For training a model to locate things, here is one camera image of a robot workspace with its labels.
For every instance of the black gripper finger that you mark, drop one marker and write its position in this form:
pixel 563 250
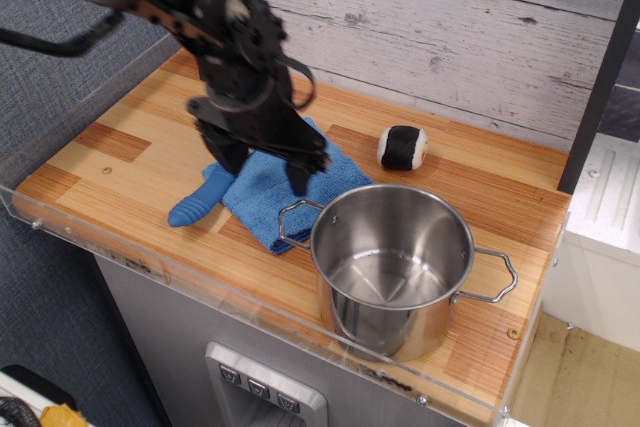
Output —
pixel 229 152
pixel 298 177

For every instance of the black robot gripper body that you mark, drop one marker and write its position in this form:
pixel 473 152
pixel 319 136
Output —
pixel 267 123

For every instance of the blue cloth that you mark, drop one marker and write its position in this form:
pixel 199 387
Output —
pixel 262 190

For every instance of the blue handled metal spork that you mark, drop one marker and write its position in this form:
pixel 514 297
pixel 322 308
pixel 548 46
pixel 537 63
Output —
pixel 199 204

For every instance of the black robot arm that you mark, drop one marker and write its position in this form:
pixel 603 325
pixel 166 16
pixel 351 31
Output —
pixel 237 44

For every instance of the black white sushi toy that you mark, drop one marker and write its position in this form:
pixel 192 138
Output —
pixel 402 147

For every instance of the stainless steel pot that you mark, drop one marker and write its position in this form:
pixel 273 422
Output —
pixel 391 261

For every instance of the grey toy kitchen cabinet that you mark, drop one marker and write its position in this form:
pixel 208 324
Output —
pixel 171 327

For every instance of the silver dispenser button panel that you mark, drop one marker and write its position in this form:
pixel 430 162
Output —
pixel 252 394

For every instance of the white side counter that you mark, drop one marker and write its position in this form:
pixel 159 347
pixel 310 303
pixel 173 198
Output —
pixel 593 281

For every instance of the clear acrylic guard rail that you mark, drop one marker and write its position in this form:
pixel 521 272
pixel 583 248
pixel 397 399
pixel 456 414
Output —
pixel 107 182

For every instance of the dark right upright post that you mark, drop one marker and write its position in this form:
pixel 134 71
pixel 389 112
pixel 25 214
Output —
pixel 615 54

